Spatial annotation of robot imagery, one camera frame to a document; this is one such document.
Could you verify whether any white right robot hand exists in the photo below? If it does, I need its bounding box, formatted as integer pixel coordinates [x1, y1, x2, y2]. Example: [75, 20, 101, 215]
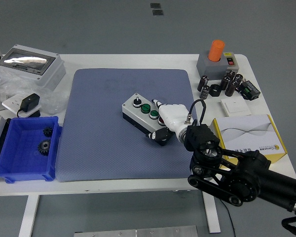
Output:
[145, 98, 193, 142]

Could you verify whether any grey four-button control box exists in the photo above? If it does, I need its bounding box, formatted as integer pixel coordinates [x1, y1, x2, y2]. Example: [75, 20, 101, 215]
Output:
[121, 92, 173, 147]

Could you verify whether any grey block base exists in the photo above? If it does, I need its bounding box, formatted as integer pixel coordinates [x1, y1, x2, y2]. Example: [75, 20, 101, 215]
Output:
[196, 50, 229, 80]

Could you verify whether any yellow and white cardboard box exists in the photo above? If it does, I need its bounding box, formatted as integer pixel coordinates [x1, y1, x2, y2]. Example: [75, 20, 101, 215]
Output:
[209, 114, 289, 165]

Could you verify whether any orange cylinder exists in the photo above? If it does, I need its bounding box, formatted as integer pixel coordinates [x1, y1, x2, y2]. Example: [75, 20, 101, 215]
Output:
[208, 39, 225, 62]

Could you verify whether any grey-blue table mat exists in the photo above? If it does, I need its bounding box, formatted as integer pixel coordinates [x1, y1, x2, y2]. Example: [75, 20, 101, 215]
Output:
[55, 68, 198, 183]

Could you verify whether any black module with green terminal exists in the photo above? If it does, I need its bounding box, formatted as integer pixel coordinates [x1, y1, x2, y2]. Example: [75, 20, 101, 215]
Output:
[238, 80, 261, 101]

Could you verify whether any white table leg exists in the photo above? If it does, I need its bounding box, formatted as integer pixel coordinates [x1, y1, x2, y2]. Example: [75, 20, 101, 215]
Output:
[202, 190, 222, 234]
[18, 195, 40, 237]

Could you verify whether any clear plastic bag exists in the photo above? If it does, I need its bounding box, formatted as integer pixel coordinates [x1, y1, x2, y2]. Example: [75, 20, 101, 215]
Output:
[0, 71, 67, 116]

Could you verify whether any small black gear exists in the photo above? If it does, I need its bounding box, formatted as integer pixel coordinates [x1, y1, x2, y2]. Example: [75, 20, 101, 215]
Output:
[42, 126, 54, 138]

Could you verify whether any large black gear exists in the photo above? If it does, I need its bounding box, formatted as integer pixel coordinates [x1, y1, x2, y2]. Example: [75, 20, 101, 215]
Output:
[37, 139, 52, 157]

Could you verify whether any black power adapter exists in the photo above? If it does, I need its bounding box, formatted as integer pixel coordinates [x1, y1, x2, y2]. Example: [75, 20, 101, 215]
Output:
[16, 93, 41, 118]

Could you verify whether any blue plastic bin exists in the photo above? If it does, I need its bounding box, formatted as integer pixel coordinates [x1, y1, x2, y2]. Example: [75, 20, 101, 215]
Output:
[0, 116, 63, 184]

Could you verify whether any white socket plate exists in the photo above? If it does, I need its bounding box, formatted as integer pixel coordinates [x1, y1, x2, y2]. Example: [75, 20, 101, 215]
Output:
[1, 95, 42, 118]

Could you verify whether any black ring nut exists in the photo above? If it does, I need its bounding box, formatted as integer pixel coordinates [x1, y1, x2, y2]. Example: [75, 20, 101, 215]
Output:
[209, 84, 222, 97]

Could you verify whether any white wall switch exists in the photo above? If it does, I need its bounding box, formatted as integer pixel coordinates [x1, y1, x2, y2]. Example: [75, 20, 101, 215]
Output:
[221, 97, 252, 117]

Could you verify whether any grey red-black switch box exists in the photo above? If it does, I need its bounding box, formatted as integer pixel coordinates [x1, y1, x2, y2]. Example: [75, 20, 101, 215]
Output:
[223, 52, 240, 74]

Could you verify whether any thin black floor cable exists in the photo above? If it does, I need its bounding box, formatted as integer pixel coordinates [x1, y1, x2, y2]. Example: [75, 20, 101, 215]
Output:
[218, 197, 236, 237]

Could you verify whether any grey enclosure with clear window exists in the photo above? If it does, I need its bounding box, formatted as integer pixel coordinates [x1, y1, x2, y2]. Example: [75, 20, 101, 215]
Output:
[0, 44, 67, 91]

